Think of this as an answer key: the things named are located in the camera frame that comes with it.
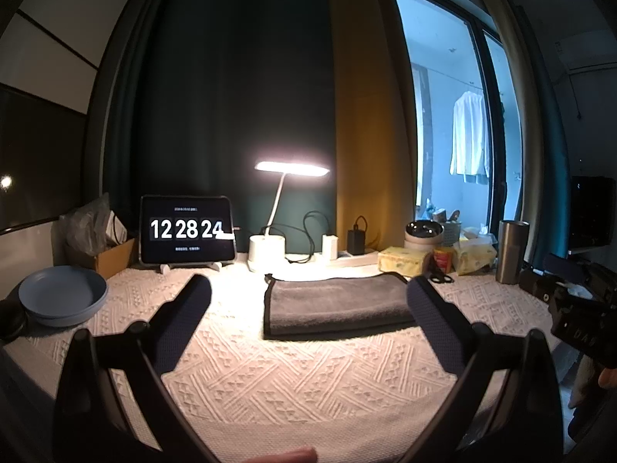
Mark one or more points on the cardboard box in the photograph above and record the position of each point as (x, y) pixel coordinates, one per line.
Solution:
(115, 255)

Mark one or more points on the black bowl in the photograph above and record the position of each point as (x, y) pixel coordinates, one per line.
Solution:
(424, 230)

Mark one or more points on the black monitor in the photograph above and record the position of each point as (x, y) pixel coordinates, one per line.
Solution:
(593, 212)

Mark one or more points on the white textured tablecloth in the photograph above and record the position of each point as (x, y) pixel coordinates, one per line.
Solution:
(299, 386)

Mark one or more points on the dark green curtain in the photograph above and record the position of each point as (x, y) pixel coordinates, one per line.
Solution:
(231, 82)

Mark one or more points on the yellow tissue pack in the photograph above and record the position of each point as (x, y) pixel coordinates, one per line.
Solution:
(402, 259)
(475, 255)

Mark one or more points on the teal curtain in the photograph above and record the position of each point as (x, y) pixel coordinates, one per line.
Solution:
(547, 154)

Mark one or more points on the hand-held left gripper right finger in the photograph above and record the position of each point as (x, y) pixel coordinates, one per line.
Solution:
(426, 306)

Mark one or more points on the yellow curtain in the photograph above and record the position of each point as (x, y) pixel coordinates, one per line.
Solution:
(366, 130)

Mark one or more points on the white charger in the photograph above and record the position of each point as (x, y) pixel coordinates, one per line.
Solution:
(330, 246)

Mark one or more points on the black charger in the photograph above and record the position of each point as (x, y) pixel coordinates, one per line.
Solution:
(357, 238)

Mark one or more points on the steel tumbler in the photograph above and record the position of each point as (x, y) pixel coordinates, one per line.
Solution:
(512, 251)

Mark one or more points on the utensil holder basket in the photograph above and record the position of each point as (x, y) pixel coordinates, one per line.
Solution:
(452, 231)

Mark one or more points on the white tablet stand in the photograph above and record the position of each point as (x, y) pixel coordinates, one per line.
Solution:
(166, 267)

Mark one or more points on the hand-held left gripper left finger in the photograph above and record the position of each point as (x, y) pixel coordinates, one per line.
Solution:
(190, 306)

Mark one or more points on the black scissors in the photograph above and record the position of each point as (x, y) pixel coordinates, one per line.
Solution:
(439, 277)

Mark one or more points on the tablet with clock display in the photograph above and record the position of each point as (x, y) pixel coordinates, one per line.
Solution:
(187, 229)

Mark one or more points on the white power strip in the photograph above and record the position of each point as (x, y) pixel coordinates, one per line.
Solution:
(356, 258)

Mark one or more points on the red jar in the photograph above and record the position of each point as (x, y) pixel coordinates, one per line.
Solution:
(443, 259)

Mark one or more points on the grey plastic bag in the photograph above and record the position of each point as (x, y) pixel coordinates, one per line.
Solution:
(86, 226)

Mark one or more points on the person's right hand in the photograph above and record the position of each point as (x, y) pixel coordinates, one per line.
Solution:
(608, 378)

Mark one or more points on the grey towel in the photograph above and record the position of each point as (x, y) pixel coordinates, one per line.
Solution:
(337, 306)

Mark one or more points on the white desk lamp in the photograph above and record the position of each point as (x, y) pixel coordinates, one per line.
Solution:
(266, 253)

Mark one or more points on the white hanging shirt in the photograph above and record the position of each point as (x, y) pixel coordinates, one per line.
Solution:
(470, 130)

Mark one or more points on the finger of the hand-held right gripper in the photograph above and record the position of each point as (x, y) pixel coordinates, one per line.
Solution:
(561, 266)
(535, 282)

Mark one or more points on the blue plate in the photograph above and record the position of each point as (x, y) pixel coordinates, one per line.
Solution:
(60, 294)

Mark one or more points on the white bowl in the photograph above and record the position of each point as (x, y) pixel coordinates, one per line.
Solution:
(419, 245)

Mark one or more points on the person's left hand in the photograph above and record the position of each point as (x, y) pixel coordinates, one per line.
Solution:
(284, 456)

